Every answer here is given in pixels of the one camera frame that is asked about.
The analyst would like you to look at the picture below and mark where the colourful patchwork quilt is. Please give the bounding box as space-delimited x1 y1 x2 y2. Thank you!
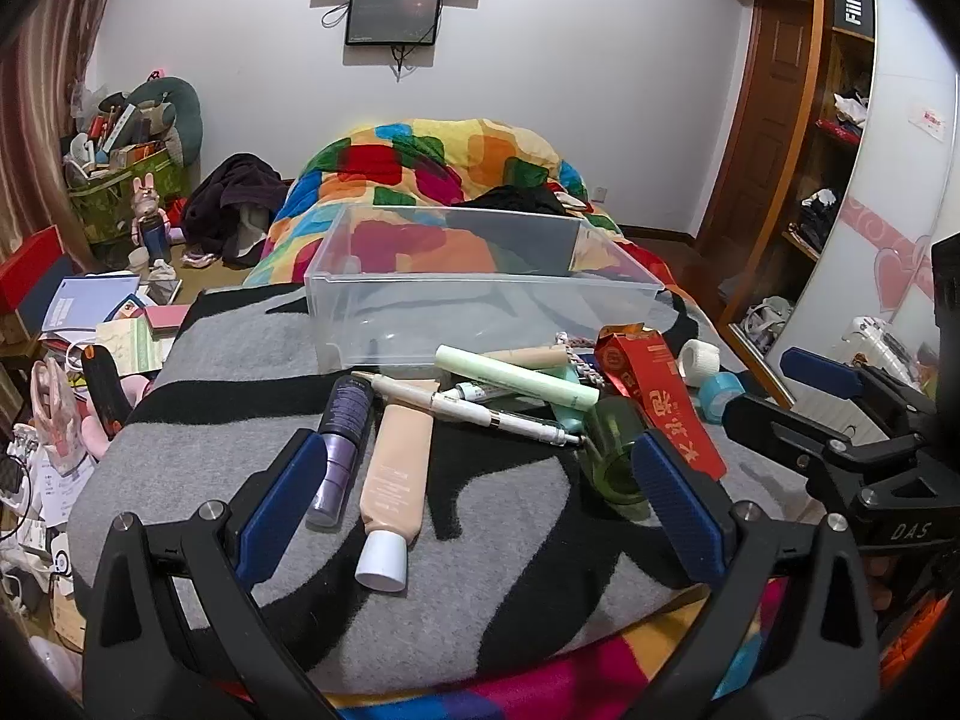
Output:
259 118 796 720

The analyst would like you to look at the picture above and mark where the clear plastic storage bin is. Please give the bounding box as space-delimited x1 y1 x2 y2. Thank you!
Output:
304 204 667 374

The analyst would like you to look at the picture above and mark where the small white green tube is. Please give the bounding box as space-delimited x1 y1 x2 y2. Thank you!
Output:
450 381 526 403

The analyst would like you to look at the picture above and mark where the purple cosmetic bottle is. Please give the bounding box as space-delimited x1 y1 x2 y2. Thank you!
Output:
305 373 374 530

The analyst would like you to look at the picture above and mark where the red ribbon packet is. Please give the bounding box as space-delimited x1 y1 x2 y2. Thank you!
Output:
596 324 730 481

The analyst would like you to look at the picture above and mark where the wooden door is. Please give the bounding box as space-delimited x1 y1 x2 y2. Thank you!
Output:
697 0 815 241

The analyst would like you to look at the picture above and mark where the white suitcase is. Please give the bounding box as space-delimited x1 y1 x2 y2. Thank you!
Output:
840 315 938 391

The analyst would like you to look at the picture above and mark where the braided rope bracelet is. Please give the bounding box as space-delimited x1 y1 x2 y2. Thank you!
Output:
553 331 605 388

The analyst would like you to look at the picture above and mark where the green storage box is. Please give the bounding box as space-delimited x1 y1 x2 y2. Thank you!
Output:
67 146 192 245

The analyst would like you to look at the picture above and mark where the person's right hand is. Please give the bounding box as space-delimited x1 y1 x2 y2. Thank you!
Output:
861 553 902 614

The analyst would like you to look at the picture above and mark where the black sign box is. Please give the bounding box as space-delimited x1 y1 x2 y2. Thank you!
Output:
832 0 877 42

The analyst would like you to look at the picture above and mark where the pink rabbit toy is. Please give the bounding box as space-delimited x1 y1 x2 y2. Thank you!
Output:
131 174 170 245

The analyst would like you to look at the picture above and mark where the striped curtain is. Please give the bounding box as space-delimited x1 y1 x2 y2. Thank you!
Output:
0 0 121 263

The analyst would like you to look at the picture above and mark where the grey bag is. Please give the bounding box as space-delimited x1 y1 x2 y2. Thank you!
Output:
739 298 794 353

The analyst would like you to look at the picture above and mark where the white pen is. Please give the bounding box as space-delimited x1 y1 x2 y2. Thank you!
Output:
352 371 586 447

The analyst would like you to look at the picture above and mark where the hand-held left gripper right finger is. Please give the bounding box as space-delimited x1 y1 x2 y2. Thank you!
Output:
630 429 882 720

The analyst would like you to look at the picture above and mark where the grey black patterned blanket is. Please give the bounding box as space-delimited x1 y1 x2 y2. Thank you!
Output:
67 285 811 698

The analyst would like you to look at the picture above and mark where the beige concealer stick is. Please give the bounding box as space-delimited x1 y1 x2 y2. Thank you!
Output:
480 345 575 370

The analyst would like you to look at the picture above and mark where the white tape roll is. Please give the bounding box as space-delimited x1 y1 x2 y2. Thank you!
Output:
677 340 721 383

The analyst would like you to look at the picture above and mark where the beige tube with white cap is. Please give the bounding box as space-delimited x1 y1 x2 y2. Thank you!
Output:
355 390 437 592

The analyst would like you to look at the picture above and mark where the red box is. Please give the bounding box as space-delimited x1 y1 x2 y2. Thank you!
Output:
0 225 72 316

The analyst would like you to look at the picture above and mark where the light green tube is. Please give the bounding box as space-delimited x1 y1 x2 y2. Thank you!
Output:
435 343 601 410

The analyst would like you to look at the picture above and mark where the blue tape roll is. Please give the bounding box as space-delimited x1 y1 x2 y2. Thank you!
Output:
699 371 746 422

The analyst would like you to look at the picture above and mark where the black cloth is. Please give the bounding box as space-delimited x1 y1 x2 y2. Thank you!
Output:
450 184 571 218

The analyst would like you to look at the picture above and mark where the blue notebook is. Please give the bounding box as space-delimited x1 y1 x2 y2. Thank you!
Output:
41 276 143 335

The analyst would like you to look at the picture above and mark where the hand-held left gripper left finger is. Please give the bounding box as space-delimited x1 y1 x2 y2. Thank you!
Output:
82 427 353 720

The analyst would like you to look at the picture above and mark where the black orange tool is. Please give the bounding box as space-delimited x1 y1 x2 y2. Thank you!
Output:
81 345 136 440

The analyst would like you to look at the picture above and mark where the grey green neck pillow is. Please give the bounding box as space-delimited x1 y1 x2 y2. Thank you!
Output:
124 77 203 166

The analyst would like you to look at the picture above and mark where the white wardrobe sliding door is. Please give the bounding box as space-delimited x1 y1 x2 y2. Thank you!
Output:
772 0 960 398

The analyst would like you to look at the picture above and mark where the dark clothes pile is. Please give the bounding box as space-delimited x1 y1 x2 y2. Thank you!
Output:
180 154 290 267

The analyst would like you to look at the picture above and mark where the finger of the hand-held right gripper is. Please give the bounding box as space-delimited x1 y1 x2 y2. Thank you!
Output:
778 347 935 417
722 392 856 482

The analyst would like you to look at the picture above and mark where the pale green booklet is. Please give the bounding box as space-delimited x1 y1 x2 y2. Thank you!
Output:
94 319 177 376

